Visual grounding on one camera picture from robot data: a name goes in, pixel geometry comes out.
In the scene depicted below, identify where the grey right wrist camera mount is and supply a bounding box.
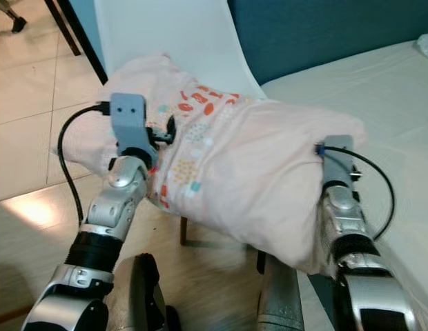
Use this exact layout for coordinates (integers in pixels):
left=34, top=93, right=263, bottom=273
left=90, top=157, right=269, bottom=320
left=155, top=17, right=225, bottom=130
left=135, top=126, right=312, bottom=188
left=316, top=135, right=357, bottom=190

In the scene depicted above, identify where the thin dark table leg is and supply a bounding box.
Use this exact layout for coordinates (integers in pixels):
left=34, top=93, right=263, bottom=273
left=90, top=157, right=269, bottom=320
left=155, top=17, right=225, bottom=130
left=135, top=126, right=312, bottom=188
left=44, top=0, right=83, bottom=57

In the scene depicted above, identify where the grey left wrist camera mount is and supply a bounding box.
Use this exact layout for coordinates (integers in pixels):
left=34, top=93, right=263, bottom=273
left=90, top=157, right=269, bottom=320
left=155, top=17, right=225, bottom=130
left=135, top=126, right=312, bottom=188
left=109, top=93, right=159, bottom=161

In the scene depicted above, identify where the pink patterned pillow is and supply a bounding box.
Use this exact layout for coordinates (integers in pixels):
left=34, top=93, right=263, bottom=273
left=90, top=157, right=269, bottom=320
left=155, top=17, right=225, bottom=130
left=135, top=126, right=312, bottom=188
left=54, top=54, right=367, bottom=277

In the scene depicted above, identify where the clear plastic bag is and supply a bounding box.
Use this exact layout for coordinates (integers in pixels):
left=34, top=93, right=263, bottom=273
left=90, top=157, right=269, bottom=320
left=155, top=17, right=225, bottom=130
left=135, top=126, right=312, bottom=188
left=414, top=31, right=428, bottom=63

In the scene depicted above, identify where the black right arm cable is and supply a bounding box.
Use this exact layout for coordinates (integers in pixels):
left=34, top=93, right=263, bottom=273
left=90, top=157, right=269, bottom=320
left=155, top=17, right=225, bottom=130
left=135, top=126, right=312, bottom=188
left=318, top=143, right=396, bottom=241

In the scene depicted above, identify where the black frame post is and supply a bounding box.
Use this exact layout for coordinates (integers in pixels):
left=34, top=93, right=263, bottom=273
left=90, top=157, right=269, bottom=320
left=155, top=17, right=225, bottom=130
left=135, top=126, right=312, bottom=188
left=64, top=0, right=108, bottom=85

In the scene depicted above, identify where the dark furniture foot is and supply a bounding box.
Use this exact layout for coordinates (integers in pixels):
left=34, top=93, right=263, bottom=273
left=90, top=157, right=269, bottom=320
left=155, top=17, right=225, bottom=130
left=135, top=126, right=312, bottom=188
left=0, top=0, right=28, bottom=33

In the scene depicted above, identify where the bed with pale sheet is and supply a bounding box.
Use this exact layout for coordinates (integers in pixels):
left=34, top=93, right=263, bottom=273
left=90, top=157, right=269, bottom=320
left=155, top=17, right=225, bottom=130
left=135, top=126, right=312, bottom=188
left=262, top=40, right=428, bottom=331

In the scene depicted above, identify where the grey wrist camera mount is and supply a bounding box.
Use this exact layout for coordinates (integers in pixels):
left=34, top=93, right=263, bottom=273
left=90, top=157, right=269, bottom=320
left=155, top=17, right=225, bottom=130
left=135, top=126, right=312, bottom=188
left=109, top=93, right=159, bottom=161
left=316, top=135, right=357, bottom=190

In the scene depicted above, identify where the white chair with wooden legs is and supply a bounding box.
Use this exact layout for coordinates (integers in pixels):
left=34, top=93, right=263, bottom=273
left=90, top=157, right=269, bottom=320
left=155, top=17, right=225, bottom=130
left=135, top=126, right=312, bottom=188
left=93, top=0, right=266, bottom=246

